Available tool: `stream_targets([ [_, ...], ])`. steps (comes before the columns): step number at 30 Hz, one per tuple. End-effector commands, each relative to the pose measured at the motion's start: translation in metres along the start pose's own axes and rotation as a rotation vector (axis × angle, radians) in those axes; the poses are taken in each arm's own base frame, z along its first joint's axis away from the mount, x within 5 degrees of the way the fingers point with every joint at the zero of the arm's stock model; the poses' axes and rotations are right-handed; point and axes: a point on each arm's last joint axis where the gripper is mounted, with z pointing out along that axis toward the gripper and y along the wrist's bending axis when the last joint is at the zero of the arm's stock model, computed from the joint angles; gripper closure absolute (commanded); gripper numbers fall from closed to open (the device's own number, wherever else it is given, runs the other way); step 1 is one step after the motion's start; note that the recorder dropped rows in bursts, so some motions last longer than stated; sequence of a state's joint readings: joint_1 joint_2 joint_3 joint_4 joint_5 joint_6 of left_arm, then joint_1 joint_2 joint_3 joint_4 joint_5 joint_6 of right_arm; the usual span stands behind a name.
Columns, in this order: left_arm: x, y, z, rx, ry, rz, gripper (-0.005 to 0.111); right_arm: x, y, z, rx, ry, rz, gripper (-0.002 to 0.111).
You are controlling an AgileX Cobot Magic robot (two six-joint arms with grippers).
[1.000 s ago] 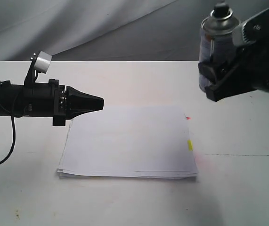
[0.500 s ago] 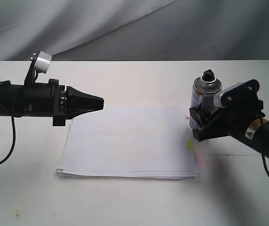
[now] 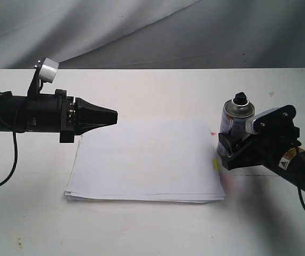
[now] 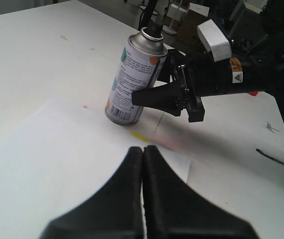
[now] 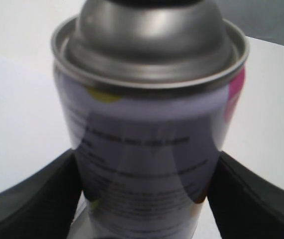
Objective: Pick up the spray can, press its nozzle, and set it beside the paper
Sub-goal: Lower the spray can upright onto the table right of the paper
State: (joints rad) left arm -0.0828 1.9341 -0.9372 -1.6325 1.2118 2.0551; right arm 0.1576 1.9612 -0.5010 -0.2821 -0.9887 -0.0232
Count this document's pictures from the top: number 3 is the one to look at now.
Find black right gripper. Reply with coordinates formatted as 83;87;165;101
217;121;301;171

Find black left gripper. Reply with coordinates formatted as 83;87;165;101
25;89;118;143

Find silver spray can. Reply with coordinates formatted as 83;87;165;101
217;92;256;158

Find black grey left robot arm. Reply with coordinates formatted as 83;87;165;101
0;89;118;143

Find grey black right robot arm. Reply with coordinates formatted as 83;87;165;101
218;123;305;191

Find white paper stack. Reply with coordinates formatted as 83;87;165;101
65;119;225;203

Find grey backdrop cloth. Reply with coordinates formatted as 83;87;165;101
0;1;305;69

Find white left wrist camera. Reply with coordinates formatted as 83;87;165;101
27;58;59;99

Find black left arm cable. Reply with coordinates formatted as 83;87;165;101
0;101;35;191

